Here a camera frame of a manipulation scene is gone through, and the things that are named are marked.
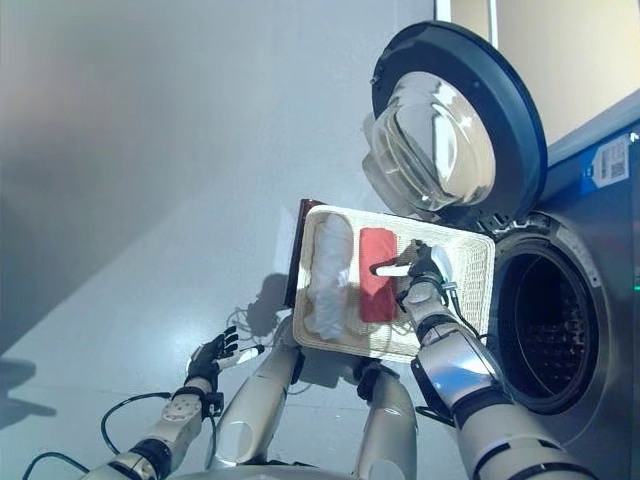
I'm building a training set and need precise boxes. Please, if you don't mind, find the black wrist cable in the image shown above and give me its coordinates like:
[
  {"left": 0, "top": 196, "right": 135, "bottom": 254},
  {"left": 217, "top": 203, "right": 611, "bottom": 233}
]
[
  {"left": 22, "top": 392, "right": 221, "bottom": 479},
  {"left": 439, "top": 282, "right": 489, "bottom": 346}
]

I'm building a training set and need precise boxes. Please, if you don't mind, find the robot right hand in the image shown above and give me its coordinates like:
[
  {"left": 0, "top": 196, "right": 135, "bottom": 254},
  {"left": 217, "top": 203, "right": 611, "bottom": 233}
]
[{"left": 370, "top": 240, "right": 445, "bottom": 291}]

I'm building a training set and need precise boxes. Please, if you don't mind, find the silver robot right leg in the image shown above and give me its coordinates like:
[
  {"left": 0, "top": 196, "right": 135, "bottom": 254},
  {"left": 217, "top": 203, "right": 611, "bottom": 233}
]
[{"left": 352, "top": 362, "right": 419, "bottom": 480}]

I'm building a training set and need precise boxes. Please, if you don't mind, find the blue white machine sticker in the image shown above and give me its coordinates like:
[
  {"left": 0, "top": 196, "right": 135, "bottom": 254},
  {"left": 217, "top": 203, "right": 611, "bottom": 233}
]
[{"left": 582, "top": 134, "right": 631, "bottom": 189}]

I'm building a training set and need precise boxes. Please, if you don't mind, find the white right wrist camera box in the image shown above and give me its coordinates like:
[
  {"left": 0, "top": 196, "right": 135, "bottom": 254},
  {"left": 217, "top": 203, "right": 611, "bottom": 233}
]
[{"left": 433, "top": 245, "right": 454, "bottom": 284}]

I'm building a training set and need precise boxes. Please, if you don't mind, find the red cloth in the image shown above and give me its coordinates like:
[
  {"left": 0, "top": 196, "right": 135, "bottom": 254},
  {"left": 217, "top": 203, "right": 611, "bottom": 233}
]
[{"left": 358, "top": 227, "right": 401, "bottom": 324}]

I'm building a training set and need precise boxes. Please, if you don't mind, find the thin white floor cable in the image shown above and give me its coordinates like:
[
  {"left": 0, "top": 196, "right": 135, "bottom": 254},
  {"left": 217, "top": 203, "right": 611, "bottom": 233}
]
[{"left": 224, "top": 302, "right": 296, "bottom": 351}]

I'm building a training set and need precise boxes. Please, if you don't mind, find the round glass washing machine door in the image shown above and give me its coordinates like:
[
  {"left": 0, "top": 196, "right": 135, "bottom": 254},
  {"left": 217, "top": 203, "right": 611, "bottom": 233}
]
[{"left": 360, "top": 19, "right": 549, "bottom": 221}]

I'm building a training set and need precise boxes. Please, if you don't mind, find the white cloth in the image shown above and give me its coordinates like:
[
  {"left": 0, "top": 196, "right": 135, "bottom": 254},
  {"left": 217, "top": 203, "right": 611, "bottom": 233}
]
[{"left": 308, "top": 213, "right": 354, "bottom": 341}]

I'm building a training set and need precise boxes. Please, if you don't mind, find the silver robot leg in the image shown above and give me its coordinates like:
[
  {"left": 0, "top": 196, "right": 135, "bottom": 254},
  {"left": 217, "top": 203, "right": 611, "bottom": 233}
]
[
  {"left": 207, "top": 344, "right": 306, "bottom": 471},
  {"left": 352, "top": 362, "right": 419, "bottom": 480}
]

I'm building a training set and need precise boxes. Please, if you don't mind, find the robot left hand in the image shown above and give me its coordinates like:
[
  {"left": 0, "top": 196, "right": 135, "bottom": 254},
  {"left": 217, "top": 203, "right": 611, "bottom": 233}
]
[{"left": 185, "top": 325, "right": 266, "bottom": 389}]

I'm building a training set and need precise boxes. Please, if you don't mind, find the white woven basket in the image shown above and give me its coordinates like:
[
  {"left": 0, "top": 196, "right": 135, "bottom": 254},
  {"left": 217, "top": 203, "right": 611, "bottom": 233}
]
[{"left": 292, "top": 204, "right": 496, "bottom": 364}]

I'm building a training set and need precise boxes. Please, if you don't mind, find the perforated steel washer drum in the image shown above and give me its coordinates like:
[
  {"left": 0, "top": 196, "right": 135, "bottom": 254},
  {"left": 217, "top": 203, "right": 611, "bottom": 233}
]
[{"left": 499, "top": 249, "right": 601, "bottom": 404}]

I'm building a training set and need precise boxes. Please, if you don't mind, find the brown wooden stool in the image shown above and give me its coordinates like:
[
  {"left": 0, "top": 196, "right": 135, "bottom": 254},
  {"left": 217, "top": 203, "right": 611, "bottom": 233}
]
[{"left": 282, "top": 198, "right": 321, "bottom": 311}]

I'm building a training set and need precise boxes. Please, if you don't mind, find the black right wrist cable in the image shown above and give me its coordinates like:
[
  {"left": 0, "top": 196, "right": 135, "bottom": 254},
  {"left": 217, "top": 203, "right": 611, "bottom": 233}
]
[{"left": 439, "top": 282, "right": 489, "bottom": 346}]

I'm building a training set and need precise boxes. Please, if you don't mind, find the silver robot left leg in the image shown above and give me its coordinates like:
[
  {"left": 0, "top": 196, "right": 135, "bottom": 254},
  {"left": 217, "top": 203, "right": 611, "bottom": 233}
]
[{"left": 207, "top": 344, "right": 306, "bottom": 471}]

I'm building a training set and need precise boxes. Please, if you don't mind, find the silver robot torso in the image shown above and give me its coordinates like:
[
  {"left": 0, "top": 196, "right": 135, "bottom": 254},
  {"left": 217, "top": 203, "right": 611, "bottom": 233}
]
[{"left": 169, "top": 462, "right": 361, "bottom": 480}]

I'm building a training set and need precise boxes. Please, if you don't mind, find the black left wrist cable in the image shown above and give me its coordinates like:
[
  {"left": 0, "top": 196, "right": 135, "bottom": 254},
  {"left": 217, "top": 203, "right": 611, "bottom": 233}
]
[{"left": 22, "top": 392, "right": 221, "bottom": 479}]

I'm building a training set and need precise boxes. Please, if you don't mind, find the beige cabinet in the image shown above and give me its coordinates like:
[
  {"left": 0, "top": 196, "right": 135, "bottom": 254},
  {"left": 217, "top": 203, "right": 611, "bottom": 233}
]
[{"left": 432, "top": 0, "right": 640, "bottom": 151}]

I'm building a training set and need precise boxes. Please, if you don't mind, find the grey washing machine body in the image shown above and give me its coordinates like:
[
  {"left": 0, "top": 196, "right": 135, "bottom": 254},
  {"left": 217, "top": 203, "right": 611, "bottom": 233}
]
[{"left": 469, "top": 89, "right": 640, "bottom": 480}]

